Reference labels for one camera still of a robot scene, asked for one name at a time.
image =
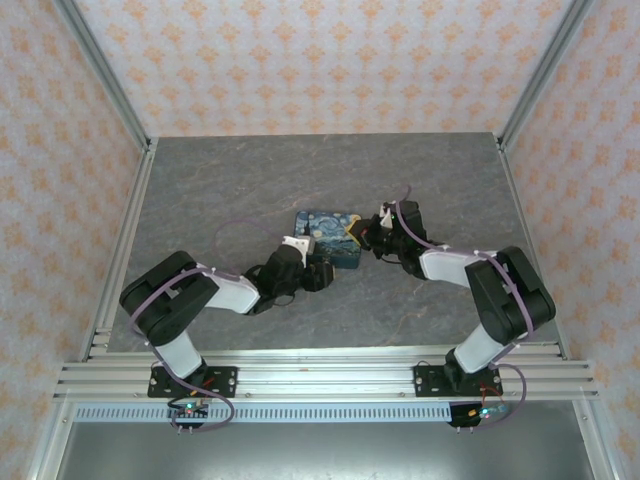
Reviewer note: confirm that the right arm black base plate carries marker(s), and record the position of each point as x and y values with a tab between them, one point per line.
425	380

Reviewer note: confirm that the aluminium frame post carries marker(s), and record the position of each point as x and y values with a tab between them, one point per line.
105	75
545	75

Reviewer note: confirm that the left lower aluminium frame bar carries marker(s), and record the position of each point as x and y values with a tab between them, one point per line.
50	445

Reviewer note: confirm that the left aluminium side rail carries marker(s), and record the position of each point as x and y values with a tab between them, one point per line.
125	235

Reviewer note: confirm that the right aluminium side rail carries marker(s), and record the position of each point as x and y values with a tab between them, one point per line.
530	210

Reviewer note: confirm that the right lower aluminium frame bar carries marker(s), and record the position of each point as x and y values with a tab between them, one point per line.
597	445

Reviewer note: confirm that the aluminium side rail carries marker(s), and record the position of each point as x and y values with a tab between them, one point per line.
125	235
530	210

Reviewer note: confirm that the right aluminium frame post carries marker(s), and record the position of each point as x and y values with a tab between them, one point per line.
545	75

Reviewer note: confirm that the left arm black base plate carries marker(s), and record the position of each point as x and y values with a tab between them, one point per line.
225	380

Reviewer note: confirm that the aluminium frame bar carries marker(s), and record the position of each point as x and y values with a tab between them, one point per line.
597	445
50	445

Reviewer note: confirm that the starry night print box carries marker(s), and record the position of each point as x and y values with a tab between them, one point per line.
325	235

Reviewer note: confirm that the wide aluminium mounting rail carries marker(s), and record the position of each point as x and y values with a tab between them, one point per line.
325	380

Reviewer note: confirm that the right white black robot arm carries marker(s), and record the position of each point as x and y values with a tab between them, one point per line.
450	265

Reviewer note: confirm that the left aluminium frame post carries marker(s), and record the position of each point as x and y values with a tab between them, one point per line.
105	75

